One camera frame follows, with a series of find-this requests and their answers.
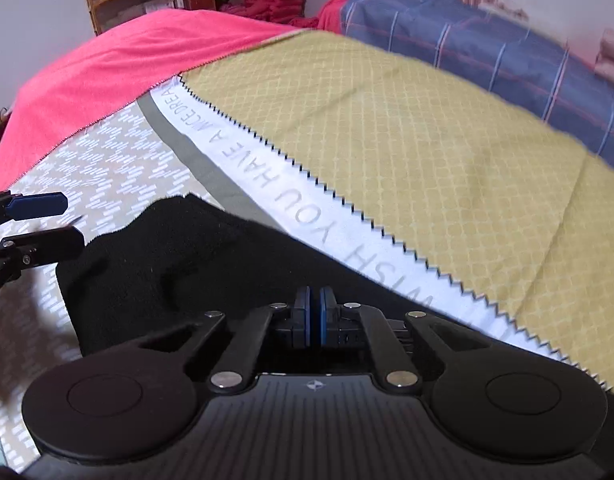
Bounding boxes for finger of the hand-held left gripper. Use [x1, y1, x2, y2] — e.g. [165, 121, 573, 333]
[0, 224, 86, 274]
[0, 190, 69, 223]

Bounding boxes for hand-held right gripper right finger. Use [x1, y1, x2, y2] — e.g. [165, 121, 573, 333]
[319, 286, 494, 394]

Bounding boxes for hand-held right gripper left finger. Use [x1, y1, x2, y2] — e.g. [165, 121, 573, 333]
[136, 286, 313, 394]

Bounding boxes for black pants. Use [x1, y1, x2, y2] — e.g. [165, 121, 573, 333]
[54, 195, 494, 362]

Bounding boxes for pink blanket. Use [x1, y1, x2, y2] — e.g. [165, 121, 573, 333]
[0, 0, 359, 192]

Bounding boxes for yellow quilted cloth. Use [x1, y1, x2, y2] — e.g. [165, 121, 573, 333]
[179, 30, 614, 397]

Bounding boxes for blue plaid quilt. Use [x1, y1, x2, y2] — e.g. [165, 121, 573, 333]
[339, 0, 614, 177]

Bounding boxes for red clothes pile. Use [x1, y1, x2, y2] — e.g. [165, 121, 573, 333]
[219, 0, 321, 29]

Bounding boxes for pink folded cloth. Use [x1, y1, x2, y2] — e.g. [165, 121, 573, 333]
[593, 27, 614, 87]

